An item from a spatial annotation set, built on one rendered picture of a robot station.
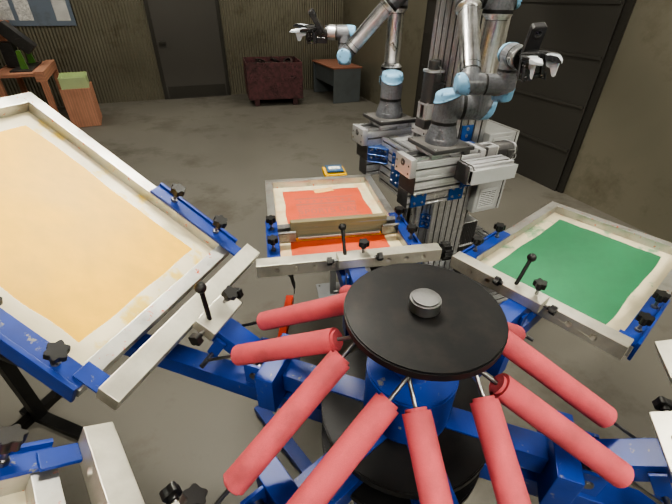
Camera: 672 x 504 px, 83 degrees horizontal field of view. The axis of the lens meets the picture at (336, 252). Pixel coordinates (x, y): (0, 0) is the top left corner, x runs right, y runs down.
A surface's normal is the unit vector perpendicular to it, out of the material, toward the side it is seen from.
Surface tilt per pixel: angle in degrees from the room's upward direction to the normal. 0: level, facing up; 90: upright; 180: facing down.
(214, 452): 0
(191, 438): 0
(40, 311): 32
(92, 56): 90
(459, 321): 0
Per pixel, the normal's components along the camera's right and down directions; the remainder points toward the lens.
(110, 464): 0.42, -0.89
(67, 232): 0.51, -0.60
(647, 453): -0.49, -0.81
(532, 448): 0.01, -0.83
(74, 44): 0.39, 0.52
